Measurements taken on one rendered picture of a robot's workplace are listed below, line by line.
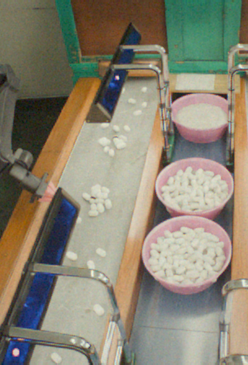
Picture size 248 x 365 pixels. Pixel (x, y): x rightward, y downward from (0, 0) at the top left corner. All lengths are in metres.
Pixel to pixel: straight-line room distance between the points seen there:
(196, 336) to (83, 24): 1.45
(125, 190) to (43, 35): 1.85
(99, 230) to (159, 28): 0.99
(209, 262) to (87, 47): 1.23
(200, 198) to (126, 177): 0.29
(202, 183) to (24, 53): 2.06
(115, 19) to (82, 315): 1.32
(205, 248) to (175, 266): 0.12
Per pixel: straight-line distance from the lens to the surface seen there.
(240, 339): 1.20
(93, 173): 1.67
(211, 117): 1.90
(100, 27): 2.11
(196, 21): 2.03
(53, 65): 3.31
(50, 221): 1.02
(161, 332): 1.30
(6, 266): 1.43
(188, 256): 1.38
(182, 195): 1.54
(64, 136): 1.84
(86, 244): 1.44
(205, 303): 1.35
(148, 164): 1.63
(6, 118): 1.59
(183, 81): 2.07
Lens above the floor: 1.82
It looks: 42 degrees down
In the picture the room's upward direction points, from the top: 10 degrees counter-clockwise
